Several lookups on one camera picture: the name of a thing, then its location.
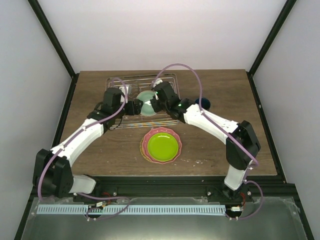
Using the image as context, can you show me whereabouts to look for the pale green bowl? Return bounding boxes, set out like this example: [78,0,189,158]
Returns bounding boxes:
[136,90,156,117]

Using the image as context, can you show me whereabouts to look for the chrome wire dish rack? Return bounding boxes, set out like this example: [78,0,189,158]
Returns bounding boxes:
[105,74,179,130]

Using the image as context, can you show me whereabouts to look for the lime green plate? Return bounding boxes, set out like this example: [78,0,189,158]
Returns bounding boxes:
[147,132,179,162]

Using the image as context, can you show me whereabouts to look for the dark blue mug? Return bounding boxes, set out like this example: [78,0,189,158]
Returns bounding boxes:
[195,97,211,111]

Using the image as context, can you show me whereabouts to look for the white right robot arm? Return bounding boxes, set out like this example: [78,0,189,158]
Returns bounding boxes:
[150,80,261,202]

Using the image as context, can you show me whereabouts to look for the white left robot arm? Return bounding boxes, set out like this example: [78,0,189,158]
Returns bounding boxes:
[32,85,144,202]

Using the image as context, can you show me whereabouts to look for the pink scalloped plate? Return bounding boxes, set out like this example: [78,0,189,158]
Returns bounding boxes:
[142,127,182,165]

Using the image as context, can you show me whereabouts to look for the yellow plate under pink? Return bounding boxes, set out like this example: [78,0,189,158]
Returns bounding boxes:
[139,138,151,162]

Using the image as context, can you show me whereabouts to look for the light blue slotted strip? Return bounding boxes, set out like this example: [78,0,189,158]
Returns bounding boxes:
[36,204,226,216]

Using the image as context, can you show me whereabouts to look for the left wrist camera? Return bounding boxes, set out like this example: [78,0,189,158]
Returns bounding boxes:
[118,84,132,95]

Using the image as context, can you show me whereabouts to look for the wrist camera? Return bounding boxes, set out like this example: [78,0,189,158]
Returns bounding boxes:
[151,78,163,88]
[118,84,132,95]

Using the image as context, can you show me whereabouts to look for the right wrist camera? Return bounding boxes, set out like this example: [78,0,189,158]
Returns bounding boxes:
[151,78,163,88]

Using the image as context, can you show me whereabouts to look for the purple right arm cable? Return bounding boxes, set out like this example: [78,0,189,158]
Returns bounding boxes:
[151,63,265,222]

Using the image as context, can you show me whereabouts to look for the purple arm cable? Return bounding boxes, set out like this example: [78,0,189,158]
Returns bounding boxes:
[151,63,265,222]
[37,77,131,222]

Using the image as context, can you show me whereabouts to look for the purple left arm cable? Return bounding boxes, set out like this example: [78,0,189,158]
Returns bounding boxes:
[37,77,131,222]

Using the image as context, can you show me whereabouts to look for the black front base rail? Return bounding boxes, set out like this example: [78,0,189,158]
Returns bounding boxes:
[62,174,298,203]

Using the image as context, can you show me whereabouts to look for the black aluminium frame post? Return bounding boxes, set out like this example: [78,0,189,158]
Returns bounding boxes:
[26,0,76,78]

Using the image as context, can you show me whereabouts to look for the black right frame post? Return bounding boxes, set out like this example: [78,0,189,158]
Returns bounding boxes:
[248,0,297,76]

